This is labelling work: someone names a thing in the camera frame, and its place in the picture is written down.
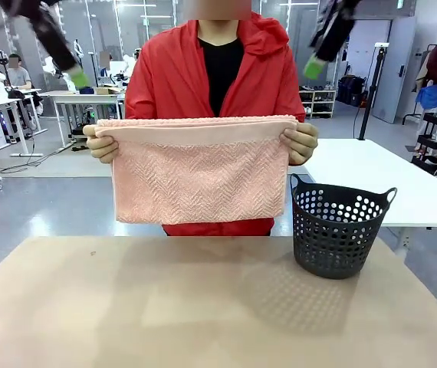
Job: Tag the black rolling cart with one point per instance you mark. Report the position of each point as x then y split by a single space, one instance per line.
435 138

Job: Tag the person's right hand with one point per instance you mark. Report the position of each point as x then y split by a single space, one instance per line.
103 150

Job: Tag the blue garment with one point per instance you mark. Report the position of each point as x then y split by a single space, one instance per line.
433 96

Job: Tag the person in red jacket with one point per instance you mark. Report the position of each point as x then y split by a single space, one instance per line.
180 76

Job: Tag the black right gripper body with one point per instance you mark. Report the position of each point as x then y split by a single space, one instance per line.
335 28

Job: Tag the dark blue bag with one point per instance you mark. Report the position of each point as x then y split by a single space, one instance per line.
86 90

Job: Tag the person's right forearm red sleeve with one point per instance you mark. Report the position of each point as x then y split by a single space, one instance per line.
140 109

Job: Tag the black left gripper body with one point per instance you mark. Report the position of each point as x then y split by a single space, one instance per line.
51 34

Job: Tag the black tripod stand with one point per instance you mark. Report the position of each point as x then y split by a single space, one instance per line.
372 92

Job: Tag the black luggage bags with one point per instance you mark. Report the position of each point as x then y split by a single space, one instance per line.
350 90

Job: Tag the seated person in grey shirt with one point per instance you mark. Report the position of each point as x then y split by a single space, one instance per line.
18 76

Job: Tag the person's left hand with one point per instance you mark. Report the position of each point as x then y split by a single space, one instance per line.
303 143

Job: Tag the pink terry towel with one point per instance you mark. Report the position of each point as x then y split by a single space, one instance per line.
199 180

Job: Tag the standing background person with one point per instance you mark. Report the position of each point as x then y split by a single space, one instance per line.
106 65

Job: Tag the black power strip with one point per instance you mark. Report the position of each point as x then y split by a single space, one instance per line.
83 147

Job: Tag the open cardboard box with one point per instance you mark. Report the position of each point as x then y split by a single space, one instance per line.
108 90

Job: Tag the large white table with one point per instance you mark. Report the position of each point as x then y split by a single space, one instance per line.
375 180

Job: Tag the white desk with metal legs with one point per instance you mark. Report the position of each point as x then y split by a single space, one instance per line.
0 100
84 97

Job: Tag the person's left forearm red sleeve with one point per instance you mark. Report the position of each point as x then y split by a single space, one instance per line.
293 109

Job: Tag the white shoe rack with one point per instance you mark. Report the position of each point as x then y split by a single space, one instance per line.
318 101

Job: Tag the grey open door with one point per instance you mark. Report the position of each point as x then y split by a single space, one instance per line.
393 73

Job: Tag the dark grey perforated basket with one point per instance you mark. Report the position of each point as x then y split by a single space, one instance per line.
333 264

